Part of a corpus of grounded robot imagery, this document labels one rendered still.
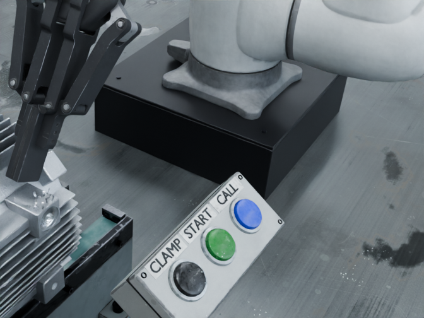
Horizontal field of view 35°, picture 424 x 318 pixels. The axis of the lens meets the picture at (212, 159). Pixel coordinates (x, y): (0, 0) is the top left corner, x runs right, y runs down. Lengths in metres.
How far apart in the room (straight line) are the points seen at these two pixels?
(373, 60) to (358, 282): 0.31
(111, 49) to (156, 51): 0.64
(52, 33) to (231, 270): 0.26
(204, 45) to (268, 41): 0.11
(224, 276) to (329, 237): 0.46
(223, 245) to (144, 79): 0.59
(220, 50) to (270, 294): 0.37
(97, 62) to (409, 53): 0.51
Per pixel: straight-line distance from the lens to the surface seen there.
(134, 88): 1.11
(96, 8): 0.58
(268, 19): 0.98
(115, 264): 0.83
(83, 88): 0.58
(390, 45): 0.95
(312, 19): 0.96
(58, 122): 0.61
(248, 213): 0.62
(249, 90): 1.06
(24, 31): 0.62
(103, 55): 0.57
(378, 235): 1.05
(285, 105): 1.09
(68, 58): 0.59
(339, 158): 1.19
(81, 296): 0.80
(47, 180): 0.65
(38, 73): 0.61
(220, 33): 1.02
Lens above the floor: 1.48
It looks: 37 degrees down
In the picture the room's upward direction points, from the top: 6 degrees clockwise
